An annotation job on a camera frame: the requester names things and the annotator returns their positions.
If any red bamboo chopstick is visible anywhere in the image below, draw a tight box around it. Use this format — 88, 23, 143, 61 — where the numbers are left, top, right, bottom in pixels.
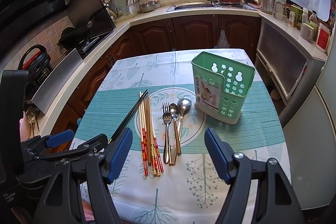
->
138, 104, 148, 177

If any silver fork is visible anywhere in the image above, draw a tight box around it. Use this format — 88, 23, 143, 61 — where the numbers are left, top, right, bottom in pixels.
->
162, 102, 172, 164

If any large silver spoon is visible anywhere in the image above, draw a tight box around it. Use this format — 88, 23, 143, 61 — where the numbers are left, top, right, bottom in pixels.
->
172, 98, 191, 165

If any gold handled small spoon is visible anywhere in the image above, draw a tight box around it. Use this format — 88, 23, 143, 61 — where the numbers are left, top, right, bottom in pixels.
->
169, 103, 181, 155

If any black chopstick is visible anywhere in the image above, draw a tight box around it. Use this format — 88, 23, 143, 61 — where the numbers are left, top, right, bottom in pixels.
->
108, 89, 148, 144

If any green utensil holder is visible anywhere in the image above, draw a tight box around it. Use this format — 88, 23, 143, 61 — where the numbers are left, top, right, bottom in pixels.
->
191, 52, 256, 124

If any leaf pattern tablecloth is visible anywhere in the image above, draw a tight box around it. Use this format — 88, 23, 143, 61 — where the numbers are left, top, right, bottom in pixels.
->
71, 50, 290, 223

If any white refrigerator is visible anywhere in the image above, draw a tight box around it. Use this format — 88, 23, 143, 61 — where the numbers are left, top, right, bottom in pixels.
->
282, 37, 336, 210

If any black pressure cooker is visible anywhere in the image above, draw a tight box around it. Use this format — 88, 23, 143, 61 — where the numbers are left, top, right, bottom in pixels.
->
18, 44, 53, 89

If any steel counter cabinet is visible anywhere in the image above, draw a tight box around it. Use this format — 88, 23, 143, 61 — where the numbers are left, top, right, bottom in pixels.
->
255, 13, 327, 127

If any black gas stove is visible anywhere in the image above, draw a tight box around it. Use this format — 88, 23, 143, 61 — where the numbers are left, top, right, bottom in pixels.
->
58, 9, 116, 59

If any steel bowl on counter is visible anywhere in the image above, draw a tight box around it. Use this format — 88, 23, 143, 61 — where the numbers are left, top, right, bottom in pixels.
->
139, 0, 156, 13

